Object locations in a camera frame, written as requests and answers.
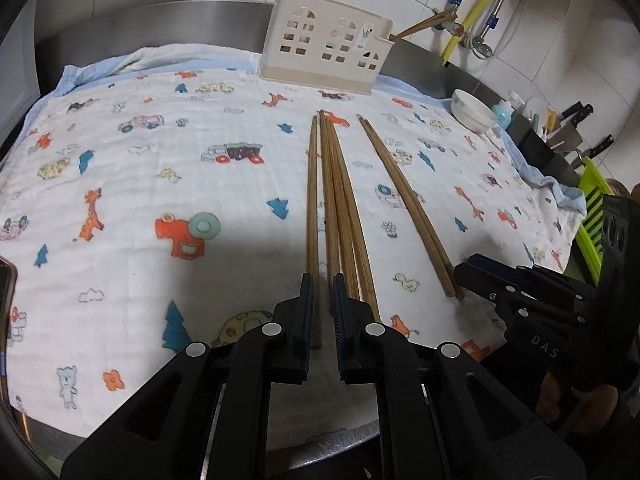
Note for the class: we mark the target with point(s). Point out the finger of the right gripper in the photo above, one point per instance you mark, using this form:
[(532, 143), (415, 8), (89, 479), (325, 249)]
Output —
[(491, 266), (490, 287)]

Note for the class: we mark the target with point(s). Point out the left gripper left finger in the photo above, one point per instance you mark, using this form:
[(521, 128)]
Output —
[(204, 415)]

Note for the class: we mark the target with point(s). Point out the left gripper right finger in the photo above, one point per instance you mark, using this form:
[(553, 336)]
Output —
[(440, 414)]

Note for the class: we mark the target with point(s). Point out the wooden chopstick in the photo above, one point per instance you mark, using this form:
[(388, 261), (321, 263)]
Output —
[(367, 289), (347, 250), (312, 253), (422, 25), (330, 215), (425, 27), (405, 204), (415, 209)]

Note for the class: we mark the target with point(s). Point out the person right hand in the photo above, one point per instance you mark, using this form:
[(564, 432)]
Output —
[(586, 410)]

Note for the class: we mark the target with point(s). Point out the green plastic dish rack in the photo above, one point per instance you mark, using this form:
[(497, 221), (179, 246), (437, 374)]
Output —
[(589, 236)]

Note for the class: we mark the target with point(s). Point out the black utensil container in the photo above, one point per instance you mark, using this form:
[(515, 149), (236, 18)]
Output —
[(537, 153)]

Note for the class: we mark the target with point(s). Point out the white ceramic bowl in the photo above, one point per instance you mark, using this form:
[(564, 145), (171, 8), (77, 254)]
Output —
[(471, 112)]

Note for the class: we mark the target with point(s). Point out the teal soap bottle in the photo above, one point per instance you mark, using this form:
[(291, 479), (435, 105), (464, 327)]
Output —
[(505, 109)]

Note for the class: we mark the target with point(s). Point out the printed white cloth mat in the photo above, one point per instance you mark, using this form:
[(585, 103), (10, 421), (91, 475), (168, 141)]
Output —
[(160, 198)]

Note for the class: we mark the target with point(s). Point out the beige plastic utensil holder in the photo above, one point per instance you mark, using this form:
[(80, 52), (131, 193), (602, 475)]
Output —
[(325, 44)]

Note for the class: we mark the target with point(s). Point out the white microwave oven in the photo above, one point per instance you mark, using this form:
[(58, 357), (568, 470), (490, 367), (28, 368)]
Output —
[(18, 75)]

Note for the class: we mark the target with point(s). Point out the black handled knife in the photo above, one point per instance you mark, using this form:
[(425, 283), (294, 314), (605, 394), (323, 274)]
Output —
[(566, 137), (591, 153)]

